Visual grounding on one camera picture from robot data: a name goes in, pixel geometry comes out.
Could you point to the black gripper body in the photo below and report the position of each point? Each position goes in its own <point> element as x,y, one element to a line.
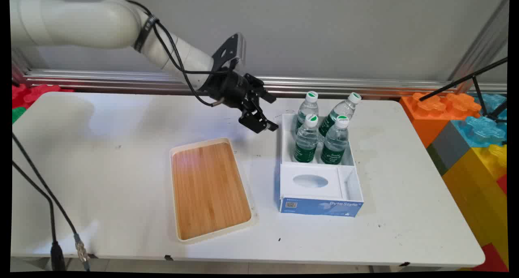
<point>229,87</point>

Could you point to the blue giant building block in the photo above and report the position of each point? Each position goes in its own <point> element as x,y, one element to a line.
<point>480,128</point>

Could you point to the water bottle with green label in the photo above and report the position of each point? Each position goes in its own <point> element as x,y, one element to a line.
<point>306,107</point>
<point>342,110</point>
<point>306,142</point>
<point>334,142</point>

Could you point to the horizontal aluminium rail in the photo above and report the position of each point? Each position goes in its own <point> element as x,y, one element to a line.
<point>365,85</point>

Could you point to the grey giant building block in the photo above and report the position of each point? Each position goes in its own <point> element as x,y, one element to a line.
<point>448,148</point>

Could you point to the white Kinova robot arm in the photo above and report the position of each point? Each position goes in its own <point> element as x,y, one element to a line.
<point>77,22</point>

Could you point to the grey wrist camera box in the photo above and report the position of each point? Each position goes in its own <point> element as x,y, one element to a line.
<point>231,51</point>

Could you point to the white and blue cardboard box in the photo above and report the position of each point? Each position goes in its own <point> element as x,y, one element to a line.
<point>320,189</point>

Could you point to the black tripod stand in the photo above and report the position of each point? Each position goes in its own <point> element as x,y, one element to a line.
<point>480,91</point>

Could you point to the bamboo tray with white rim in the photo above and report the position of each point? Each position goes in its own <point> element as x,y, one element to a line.
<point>209,189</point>

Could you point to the red giant building block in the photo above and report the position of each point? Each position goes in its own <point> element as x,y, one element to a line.
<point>492,259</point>

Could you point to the slanted aluminium post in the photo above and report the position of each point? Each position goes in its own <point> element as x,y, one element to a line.
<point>482,43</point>

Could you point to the yellow giant building block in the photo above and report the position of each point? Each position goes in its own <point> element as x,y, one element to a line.
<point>478,197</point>

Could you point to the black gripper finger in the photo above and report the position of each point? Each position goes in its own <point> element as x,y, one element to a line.
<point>261,90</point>
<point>253,120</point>

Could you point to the red flat building block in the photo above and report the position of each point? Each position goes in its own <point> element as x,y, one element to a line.
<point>32,93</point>

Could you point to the orange giant building block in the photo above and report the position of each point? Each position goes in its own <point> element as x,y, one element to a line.
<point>429,116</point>

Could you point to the green flat building block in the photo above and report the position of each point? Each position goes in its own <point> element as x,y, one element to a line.
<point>17,114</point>

